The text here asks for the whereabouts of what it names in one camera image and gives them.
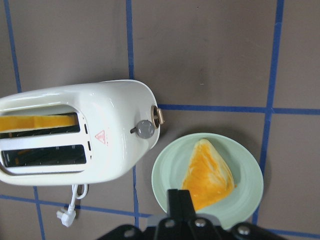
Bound bread slice in toaster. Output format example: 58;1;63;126
0;115;78;133

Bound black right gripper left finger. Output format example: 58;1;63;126
154;189;187;240

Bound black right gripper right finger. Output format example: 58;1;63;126
178;190;223;240

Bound light green plate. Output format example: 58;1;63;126
151;133;264;230

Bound white toaster power cord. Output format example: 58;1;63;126
56;183;90;228

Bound toasted bread on plate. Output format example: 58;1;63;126
181;138;235;211

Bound white two-slot toaster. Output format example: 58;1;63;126
0;79;164;186

